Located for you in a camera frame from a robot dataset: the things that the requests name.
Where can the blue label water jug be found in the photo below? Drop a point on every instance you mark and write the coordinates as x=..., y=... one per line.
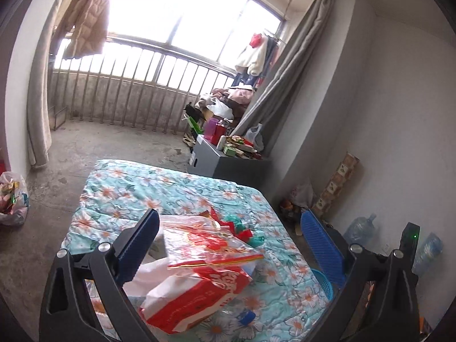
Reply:
x=429, y=253

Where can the blue bottle cap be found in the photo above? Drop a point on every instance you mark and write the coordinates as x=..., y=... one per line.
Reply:
x=248, y=317

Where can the red and white plastic bag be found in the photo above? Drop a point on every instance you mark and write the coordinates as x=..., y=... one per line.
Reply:
x=199, y=292

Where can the red thermos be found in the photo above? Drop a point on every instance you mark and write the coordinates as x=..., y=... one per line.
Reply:
x=220, y=131

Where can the large clear water jug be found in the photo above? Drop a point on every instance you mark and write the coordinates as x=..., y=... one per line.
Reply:
x=359, y=229

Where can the white cloth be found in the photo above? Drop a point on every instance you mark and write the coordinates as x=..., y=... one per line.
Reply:
x=149, y=274

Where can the patterned paper roll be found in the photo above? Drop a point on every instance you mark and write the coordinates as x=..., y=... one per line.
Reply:
x=338, y=178

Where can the clear red print plastic bag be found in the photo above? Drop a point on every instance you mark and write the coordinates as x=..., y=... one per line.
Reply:
x=199, y=242

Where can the pile of colourful packets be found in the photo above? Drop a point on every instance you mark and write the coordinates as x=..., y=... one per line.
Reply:
x=242, y=148

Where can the large window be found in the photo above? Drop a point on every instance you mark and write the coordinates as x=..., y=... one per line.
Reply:
x=199, y=17

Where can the translucent plastic bag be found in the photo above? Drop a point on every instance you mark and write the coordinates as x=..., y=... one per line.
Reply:
x=304, y=194

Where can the grey curtain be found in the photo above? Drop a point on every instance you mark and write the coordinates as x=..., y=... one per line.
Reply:
x=295, y=64

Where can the pile of clothes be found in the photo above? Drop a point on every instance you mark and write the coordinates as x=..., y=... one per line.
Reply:
x=231, y=96

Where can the beige curtain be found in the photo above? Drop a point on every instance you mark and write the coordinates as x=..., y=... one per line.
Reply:
x=39, y=114

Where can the clear bag of colourful wrappers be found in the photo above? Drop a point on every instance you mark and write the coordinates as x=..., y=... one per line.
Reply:
x=14, y=199

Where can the pink plastic container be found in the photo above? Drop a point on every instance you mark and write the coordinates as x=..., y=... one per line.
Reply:
x=210, y=126

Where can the small white plastic bag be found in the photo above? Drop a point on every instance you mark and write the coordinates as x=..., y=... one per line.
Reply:
x=254, y=137

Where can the metal window railing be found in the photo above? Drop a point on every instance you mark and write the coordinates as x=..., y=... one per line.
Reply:
x=124, y=92

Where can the blue plastic basket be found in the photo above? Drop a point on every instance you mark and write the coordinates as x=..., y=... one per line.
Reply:
x=327, y=290

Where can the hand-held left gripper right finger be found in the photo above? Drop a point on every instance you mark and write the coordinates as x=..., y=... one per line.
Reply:
x=320, y=245

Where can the black metal frame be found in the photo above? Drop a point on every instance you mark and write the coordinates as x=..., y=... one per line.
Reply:
x=57, y=117

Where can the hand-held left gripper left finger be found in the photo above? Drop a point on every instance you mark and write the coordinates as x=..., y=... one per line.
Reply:
x=142, y=242

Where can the grey cabinet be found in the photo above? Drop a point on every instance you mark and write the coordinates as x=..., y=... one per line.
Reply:
x=213, y=164

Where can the white hanging sweater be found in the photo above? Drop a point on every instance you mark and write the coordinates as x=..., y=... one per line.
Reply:
x=249, y=57

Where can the teal plastic bag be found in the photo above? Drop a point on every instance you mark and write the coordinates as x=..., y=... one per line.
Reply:
x=233, y=219

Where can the beige down coat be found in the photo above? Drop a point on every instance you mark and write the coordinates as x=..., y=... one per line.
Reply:
x=85, y=14

